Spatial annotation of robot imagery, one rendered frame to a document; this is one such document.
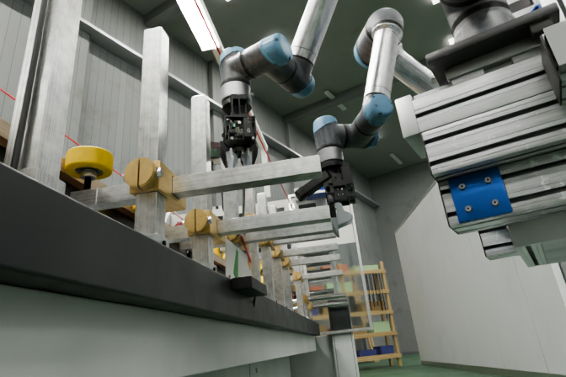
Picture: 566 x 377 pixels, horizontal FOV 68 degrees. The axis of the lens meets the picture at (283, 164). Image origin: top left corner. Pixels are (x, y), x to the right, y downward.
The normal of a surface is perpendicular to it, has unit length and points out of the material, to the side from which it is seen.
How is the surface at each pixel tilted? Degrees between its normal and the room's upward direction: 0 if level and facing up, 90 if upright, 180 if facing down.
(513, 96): 90
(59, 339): 90
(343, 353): 90
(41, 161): 90
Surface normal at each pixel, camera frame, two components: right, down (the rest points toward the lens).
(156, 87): -0.16, -0.39
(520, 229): -0.53, -0.29
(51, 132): 0.98, -0.15
